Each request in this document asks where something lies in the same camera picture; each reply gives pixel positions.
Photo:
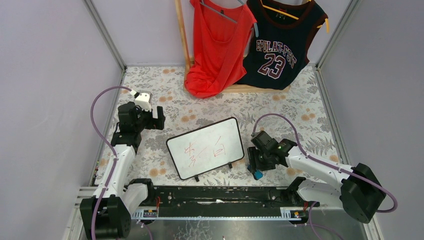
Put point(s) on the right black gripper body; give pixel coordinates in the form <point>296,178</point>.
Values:
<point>257,160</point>

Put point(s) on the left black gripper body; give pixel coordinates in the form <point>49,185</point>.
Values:
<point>157,117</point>

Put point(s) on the blue whiteboard eraser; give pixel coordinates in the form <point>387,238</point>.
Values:
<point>257,175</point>

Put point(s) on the white board with black frame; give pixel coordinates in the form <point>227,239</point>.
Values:
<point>207,148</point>

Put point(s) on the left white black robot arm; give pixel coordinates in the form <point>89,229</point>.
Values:
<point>107,213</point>

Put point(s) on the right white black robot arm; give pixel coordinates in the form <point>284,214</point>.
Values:
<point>355,189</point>

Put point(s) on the floral tablecloth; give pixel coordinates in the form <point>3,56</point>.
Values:
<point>296,113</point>

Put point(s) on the wooden clothes rack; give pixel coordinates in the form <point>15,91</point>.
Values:
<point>190,60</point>

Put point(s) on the red tank top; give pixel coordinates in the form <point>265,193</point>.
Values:
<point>218,47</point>

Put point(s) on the dark basketball jersey number 23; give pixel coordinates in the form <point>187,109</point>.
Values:
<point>280,52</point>

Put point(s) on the grey clothes hanger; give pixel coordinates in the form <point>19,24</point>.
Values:
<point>255,25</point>

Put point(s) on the yellow clothes hanger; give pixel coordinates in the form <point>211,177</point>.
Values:
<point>278,10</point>

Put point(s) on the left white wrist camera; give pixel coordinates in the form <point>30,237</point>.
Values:
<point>143,100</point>

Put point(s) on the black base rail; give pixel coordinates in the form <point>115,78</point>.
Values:
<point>226,202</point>

